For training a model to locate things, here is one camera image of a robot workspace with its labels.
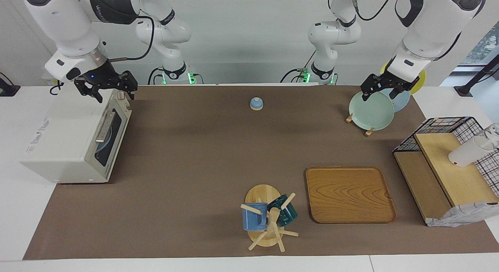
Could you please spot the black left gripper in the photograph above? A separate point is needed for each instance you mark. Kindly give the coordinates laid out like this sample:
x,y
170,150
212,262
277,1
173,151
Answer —
x,y
391,81

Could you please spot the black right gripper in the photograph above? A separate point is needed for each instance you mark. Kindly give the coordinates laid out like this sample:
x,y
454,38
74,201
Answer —
x,y
99,75

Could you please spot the pale blue plate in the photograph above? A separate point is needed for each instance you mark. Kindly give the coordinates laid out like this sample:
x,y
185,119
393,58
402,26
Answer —
x,y
107,141

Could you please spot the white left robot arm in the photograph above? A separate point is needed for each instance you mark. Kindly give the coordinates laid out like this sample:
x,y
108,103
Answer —
x,y
429,30

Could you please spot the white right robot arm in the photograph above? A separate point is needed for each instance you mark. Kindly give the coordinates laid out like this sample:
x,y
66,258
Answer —
x,y
66,22

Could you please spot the white toaster oven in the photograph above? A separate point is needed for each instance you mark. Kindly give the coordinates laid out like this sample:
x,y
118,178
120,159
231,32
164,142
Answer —
x,y
58,135

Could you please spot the light blue racked plate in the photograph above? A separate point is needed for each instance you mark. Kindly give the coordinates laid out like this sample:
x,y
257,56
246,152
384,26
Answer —
x,y
403,102

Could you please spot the mint green plate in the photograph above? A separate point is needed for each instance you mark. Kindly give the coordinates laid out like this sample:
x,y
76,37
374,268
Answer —
x,y
370,112

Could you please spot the yellow plate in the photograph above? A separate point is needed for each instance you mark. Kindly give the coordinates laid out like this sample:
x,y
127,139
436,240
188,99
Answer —
x,y
419,83

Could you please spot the wooden plate rack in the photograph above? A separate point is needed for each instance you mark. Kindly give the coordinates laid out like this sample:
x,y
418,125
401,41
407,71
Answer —
x,y
369,132

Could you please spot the white power strip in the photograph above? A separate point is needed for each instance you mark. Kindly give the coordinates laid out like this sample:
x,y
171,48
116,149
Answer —
x,y
46,79

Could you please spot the white cup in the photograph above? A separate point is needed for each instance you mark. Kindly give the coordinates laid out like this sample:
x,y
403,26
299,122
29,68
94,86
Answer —
x,y
466,155

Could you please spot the black device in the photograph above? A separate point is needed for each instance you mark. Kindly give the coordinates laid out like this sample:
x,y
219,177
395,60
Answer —
x,y
7,90

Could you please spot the brown table mat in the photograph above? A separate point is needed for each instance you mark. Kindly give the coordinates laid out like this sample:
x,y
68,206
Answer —
x,y
195,155

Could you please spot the wooden serving tray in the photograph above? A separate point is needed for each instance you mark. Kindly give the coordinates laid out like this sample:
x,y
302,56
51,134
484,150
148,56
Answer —
x,y
349,194

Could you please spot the wooden shelf box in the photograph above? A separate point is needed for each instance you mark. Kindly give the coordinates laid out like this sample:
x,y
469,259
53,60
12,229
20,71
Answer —
x,y
456,182

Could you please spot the clear glass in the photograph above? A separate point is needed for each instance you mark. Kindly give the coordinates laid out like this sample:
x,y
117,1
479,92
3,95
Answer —
x,y
494,133

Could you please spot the grey tile patterned sheet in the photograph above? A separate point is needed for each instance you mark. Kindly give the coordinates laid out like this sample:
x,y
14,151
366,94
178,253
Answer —
x,y
460,215

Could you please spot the dark green mug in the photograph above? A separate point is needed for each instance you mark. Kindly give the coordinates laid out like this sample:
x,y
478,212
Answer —
x,y
287,215

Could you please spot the wooden mug tree stand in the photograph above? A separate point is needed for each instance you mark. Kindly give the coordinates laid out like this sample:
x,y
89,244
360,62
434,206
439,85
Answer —
x,y
262,194

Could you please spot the blue mug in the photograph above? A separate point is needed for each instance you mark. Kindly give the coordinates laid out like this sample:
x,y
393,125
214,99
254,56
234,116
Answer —
x,y
253,219

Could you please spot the window with grey frame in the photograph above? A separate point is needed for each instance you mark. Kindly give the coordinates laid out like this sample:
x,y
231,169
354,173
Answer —
x,y
481,46

